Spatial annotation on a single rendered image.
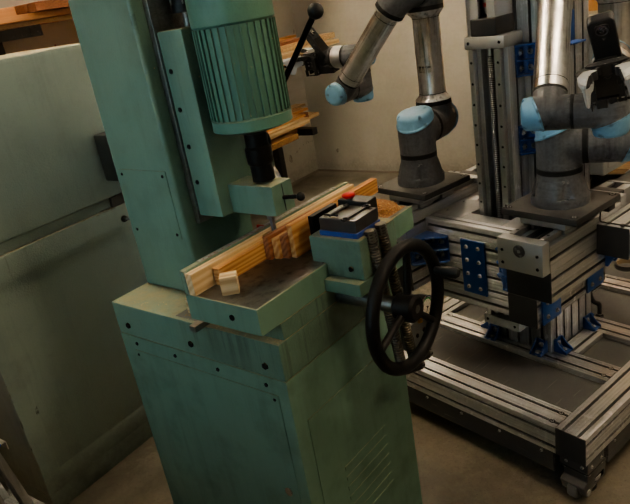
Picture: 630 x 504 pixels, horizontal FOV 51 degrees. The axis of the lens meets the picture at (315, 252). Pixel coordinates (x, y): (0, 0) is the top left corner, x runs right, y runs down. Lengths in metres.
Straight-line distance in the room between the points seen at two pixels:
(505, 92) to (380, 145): 3.38
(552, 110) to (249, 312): 0.77
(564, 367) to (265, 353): 1.15
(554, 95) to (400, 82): 3.60
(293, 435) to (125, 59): 0.90
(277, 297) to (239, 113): 0.39
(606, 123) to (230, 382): 0.99
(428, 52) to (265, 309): 1.16
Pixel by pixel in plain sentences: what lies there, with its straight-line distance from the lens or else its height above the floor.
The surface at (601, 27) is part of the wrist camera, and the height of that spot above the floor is 1.31.
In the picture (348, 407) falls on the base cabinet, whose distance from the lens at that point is 1.61.
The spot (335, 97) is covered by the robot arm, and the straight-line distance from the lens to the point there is 2.22.
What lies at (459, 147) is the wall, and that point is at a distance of 5.01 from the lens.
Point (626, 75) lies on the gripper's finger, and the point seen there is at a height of 1.24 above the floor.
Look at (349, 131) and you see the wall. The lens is 5.42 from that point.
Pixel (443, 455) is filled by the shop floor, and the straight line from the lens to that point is 2.27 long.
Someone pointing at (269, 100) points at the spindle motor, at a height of 1.26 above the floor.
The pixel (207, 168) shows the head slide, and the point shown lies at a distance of 1.52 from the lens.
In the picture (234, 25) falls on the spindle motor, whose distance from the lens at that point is 1.37.
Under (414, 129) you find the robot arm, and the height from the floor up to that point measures 1.00.
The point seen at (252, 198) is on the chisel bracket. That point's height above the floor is 1.04.
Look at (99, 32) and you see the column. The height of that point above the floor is 1.44.
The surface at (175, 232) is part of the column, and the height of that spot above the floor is 0.97.
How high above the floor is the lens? 1.46
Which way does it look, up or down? 22 degrees down
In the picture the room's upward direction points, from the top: 10 degrees counter-clockwise
